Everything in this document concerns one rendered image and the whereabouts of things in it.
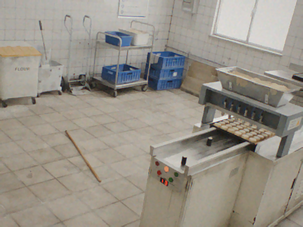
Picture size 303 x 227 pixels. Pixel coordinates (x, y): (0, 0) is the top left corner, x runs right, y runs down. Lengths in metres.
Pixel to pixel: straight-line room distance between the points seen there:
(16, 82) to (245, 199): 3.44
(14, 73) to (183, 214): 3.42
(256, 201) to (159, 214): 0.77
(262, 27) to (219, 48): 0.83
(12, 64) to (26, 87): 0.39
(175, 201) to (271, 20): 4.55
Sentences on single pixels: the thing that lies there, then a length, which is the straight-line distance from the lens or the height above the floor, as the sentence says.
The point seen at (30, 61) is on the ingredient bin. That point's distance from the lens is 5.29.
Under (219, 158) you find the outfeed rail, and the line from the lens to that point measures 2.54.
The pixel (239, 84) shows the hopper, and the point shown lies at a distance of 2.88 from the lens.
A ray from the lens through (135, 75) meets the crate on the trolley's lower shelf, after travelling 6.48.
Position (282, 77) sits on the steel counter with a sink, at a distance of 5.49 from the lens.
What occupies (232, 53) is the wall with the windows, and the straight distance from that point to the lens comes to 6.78.
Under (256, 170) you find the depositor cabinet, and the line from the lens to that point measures 2.89.
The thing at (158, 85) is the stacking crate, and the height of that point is 0.11.
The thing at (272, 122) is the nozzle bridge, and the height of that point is 1.07.
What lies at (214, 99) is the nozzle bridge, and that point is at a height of 1.08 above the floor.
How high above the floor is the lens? 1.92
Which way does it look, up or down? 23 degrees down
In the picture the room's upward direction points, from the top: 9 degrees clockwise
